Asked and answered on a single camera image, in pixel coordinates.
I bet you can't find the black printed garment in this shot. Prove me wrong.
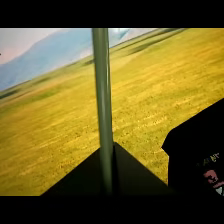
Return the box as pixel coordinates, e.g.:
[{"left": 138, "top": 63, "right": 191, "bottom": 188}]
[{"left": 161, "top": 97, "right": 224, "bottom": 197}]

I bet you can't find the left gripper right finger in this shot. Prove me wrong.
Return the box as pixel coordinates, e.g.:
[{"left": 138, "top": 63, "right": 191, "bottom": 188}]
[{"left": 112, "top": 141, "right": 175, "bottom": 197}]

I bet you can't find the green clothes hanger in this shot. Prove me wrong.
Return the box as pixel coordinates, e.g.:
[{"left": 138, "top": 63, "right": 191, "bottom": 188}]
[{"left": 91, "top": 28, "right": 115, "bottom": 197}]

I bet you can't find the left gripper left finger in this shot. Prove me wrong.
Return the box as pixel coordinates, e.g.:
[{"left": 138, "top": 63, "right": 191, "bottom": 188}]
[{"left": 40, "top": 146, "right": 104, "bottom": 197}]

